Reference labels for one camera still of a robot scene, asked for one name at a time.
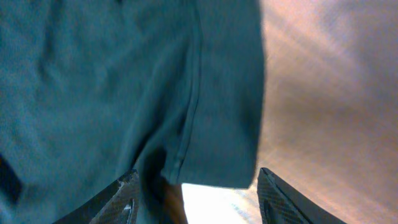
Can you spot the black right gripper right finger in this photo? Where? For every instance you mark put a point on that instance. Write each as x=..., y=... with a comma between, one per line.
x=280, y=203

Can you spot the black t-shirt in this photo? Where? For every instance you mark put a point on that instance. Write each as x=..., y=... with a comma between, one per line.
x=91, y=89

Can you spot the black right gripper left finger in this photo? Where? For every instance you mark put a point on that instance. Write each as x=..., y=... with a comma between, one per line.
x=118, y=203

